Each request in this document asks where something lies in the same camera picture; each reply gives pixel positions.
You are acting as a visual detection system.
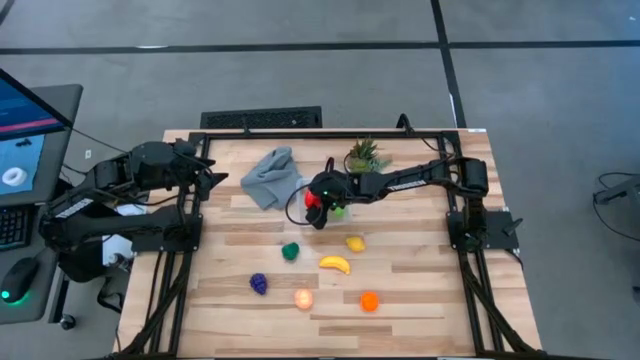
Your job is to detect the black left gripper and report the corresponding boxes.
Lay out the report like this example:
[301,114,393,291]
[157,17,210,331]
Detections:
[171,140,230,202]

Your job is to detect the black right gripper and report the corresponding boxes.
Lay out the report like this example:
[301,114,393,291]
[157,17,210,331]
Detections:
[305,169,359,232]

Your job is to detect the yellow toy banana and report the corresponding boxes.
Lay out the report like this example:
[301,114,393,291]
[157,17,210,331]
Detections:
[318,255,352,276]

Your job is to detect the peach coloured toy fruit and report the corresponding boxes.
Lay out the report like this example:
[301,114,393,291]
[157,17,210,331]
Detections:
[293,288,315,311]

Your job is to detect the purple toy grapes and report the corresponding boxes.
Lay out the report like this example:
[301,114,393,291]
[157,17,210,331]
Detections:
[249,272,269,296]

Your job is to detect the orange toy orange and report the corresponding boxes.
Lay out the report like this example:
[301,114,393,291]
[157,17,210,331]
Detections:
[359,291,381,313]

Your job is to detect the clear plastic container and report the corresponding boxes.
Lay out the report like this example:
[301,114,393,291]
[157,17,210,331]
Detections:
[294,175,354,229]

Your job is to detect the grey cloth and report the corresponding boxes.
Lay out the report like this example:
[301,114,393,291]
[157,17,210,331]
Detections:
[240,145,304,211]

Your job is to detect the small potted succulent plant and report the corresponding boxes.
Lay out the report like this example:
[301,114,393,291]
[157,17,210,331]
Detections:
[342,137,394,175]

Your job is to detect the black floor vent grille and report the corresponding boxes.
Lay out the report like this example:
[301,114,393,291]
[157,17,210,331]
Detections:
[199,105,324,130]

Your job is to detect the white paper sheet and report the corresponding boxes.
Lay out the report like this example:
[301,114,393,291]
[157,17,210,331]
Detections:
[102,202,146,266]

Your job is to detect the grey desk top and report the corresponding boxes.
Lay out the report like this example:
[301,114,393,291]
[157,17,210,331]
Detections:
[27,83,84,206]

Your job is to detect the computer monitor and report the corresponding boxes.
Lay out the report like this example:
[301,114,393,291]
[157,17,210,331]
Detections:
[0,68,74,197]

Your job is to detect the black keyboard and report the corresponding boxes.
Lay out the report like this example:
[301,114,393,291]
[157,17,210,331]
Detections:
[0,204,34,251]

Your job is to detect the grey keyboard tray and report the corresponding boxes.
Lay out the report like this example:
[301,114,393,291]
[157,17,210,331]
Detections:
[0,202,71,326]

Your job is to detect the black computer mouse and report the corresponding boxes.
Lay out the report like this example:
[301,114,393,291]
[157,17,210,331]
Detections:
[0,256,41,304]

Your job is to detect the grey equipment leg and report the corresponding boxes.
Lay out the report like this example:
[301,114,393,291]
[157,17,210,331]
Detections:
[593,175,640,205]

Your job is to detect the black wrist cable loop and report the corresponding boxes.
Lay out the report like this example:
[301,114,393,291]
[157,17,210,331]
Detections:
[284,157,337,227]

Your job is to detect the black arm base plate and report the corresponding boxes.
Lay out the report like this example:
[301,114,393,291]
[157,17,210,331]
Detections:
[446,209,524,251]
[130,212,204,254]

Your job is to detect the black monitor cable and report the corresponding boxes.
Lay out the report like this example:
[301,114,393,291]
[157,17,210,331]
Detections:
[69,127,132,154]

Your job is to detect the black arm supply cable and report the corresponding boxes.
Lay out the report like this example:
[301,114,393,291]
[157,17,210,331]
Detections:
[397,113,454,157]

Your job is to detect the black bag with strap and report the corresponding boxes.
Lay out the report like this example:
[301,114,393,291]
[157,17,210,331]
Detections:
[59,247,131,314]

